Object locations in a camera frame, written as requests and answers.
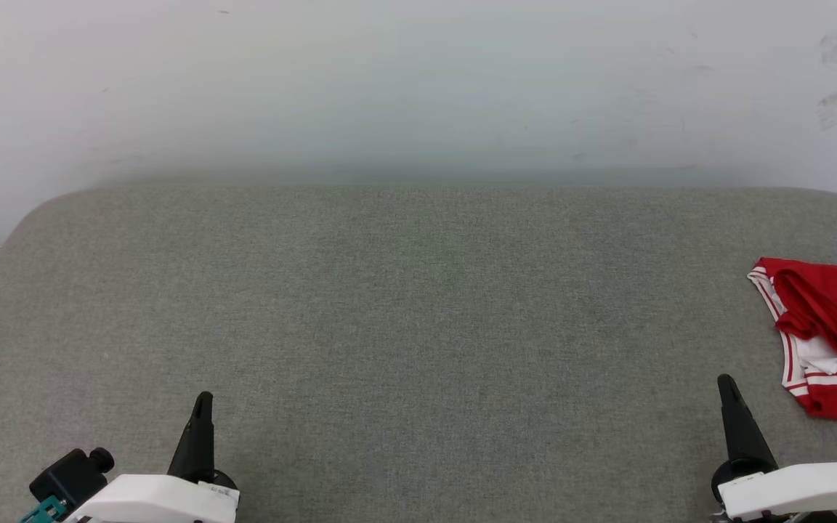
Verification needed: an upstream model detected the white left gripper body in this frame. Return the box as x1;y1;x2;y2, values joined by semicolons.
62;473;242;523

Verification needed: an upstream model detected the red and white basketball jersey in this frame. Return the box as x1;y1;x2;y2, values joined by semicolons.
746;256;837;421

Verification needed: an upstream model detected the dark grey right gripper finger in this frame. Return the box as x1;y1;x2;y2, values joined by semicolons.
716;373;780;474

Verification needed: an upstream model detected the grey fabric sofa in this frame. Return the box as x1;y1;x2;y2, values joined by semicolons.
0;185;837;523

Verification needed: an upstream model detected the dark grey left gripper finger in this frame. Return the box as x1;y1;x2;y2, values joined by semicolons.
166;392;217;485

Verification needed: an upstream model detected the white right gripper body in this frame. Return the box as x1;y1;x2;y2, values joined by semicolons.
716;462;837;523

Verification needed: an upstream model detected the black cable with teal plug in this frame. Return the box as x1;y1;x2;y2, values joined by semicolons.
19;495;65;523

